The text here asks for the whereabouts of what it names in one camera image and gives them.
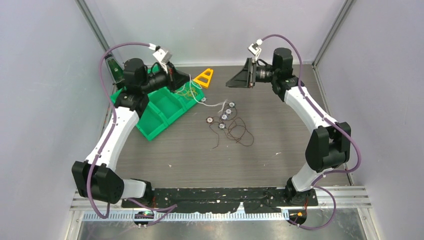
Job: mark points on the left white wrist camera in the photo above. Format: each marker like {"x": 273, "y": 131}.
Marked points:
{"x": 163, "y": 57}

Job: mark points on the green black corner device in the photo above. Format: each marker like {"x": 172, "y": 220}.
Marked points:
{"x": 115, "y": 70}

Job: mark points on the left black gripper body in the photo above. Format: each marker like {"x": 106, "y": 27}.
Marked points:
{"x": 171, "y": 82}

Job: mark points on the green compartment tray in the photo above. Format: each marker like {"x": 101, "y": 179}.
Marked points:
{"x": 162, "y": 106}

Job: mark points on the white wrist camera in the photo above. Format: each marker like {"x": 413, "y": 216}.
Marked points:
{"x": 255, "y": 49}
{"x": 163, "y": 57}

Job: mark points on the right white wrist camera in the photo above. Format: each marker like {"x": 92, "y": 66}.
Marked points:
{"x": 255, "y": 49}

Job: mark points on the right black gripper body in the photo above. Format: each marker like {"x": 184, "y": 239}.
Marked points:
{"x": 250, "y": 76}

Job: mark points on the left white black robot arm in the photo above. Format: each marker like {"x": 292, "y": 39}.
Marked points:
{"x": 95, "y": 177}

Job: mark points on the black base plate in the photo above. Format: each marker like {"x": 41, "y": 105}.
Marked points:
{"x": 222, "y": 200}

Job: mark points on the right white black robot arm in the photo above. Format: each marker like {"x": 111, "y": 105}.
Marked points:
{"x": 328, "y": 146}

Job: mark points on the poker chip red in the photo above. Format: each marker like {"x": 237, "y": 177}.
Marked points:
{"x": 209, "y": 120}

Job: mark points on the yellow triangular plastic piece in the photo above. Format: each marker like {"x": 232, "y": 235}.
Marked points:
{"x": 204, "y": 79}

